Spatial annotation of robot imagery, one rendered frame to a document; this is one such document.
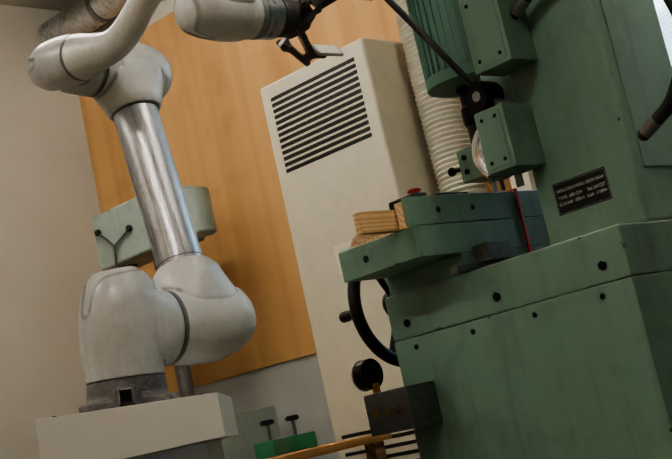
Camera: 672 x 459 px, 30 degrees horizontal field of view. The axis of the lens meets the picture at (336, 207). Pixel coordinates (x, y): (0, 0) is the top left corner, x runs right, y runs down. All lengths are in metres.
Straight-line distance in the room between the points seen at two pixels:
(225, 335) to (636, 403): 0.86
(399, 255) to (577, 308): 0.35
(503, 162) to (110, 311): 0.79
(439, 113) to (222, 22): 1.92
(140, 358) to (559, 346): 0.79
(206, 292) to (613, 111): 0.89
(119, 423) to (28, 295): 3.12
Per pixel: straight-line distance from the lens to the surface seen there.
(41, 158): 5.65
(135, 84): 2.77
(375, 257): 2.38
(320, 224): 4.30
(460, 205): 2.42
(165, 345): 2.47
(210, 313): 2.54
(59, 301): 5.50
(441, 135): 4.09
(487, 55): 2.35
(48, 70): 2.71
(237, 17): 2.28
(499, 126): 2.32
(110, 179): 5.68
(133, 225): 4.83
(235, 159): 5.03
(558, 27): 2.36
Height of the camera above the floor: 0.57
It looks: 10 degrees up
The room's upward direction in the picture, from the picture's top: 13 degrees counter-clockwise
